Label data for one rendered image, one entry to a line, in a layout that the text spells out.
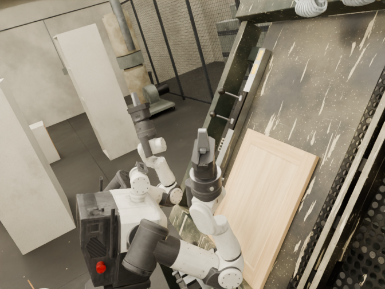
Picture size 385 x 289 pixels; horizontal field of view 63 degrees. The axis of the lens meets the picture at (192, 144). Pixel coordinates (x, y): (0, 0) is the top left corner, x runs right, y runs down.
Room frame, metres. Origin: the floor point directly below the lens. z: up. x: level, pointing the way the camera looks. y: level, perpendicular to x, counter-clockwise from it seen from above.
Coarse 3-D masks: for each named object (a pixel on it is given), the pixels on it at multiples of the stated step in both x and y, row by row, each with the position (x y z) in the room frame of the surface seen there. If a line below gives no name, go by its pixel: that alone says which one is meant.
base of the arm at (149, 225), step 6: (144, 222) 0.80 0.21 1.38; (150, 222) 0.79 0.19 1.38; (150, 228) 0.78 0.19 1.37; (156, 228) 0.78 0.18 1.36; (162, 228) 0.78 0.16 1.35; (162, 234) 0.78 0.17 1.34; (132, 240) 0.82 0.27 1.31; (126, 264) 0.73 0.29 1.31; (132, 270) 0.71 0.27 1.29; (138, 270) 0.71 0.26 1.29; (144, 270) 0.72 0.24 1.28
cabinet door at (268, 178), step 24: (264, 144) 1.21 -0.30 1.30; (288, 144) 1.09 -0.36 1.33; (240, 168) 1.28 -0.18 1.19; (264, 168) 1.15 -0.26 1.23; (288, 168) 1.03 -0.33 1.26; (312, 168) 0.95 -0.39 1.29; (240, 192) 1.20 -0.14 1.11; (264, 192) 1.08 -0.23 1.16; (288, 192) 0.97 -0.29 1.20; (240, 216) 1.12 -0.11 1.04; (264, 216) 1.01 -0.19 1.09; (288, 216) 0.91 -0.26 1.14; (240, 240) 1.05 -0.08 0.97; (264, 240) 0.95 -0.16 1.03; (264, 264) 0.89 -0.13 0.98
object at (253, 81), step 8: (264, 56) 1.50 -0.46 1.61; (264, 64) 1.50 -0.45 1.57; (256, 72) 1.48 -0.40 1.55; (248, 80) 1.51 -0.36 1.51; (256, 80) 1.48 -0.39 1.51; (248, 88) 1.48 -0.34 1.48; (256, 88) 1.48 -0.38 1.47; (248, 96) 1.46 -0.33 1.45; (248, 104) 1.46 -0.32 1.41; (240, 120) 1.44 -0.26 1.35; (240, 128) 1.44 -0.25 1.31; (232, 136) 1.42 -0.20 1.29; (224, 144) 1.44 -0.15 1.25; (232, 144) 1.42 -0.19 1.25; (224, 152) 1.41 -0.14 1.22; (232, 152) 1.41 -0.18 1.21; (224, 160) 1.40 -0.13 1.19; (224, 168) 1.39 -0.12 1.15
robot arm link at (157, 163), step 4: (140, 148) 1.32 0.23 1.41; (140, 152) 1.32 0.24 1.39; (140, 156) 1.32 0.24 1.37; (144, 156) 1.32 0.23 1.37; (152, 156) 1.37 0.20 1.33; (144, 160) 1.32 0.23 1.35; (148, 160) 1.34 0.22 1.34; (152, 160) 1.36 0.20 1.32; (156, 160) 1.36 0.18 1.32; (160, 160) 1.34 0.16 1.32; (164, 160) 1.33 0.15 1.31; (148, 164) 1.32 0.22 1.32; (152, 164) 1.32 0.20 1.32; (156, 164) 1.32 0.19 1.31; (160, 164) 1.31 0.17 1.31; (164, 164) 1.32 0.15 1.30; (156, 168) 1.32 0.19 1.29; (160, 168) 1.31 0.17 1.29
